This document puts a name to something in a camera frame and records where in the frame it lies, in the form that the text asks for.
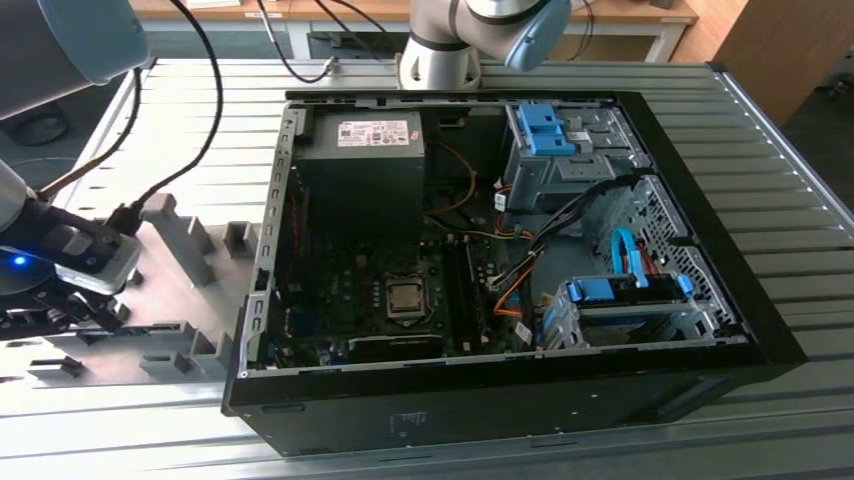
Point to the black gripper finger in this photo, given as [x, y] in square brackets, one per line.
[34, 322]
[101, 310]

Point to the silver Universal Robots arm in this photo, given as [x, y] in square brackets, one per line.
[67, 40]

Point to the grey parts rack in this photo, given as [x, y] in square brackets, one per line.
[181, 280]

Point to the black round bin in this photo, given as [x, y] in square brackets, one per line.
[40, 125]

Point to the green motherboard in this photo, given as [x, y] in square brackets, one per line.
[347, 295]

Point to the black graphics card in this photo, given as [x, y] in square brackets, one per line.
[394, 348]

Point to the silver CPU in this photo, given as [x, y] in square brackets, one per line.
[406, 297]

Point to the grey power supply unit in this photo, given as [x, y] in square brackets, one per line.
[361, 185]

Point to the black open PC case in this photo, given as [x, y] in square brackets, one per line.
[467, 410]

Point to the white paper sheet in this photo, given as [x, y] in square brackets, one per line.
[214, 4]

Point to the wooden desk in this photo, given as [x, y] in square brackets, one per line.
[361, 12]

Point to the hard disk in blue carrier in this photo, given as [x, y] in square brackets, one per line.
[594, 291]

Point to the blue empty disk carrier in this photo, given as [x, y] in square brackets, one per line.
[544, 127]

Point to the grey metal disk bay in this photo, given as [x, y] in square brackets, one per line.
[574, 172]

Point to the perforated steel panel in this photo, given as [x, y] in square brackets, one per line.
[668, 220]

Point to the wooden cabinet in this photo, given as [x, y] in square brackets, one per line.
[774, 50]

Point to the dark office chair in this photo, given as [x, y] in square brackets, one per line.
[837, 85]

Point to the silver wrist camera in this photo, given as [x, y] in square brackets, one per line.
[101, 270]

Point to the black camera bracket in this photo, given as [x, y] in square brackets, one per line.
[67, 225]

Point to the CPU socket metal frame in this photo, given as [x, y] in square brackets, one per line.
[385, 300]

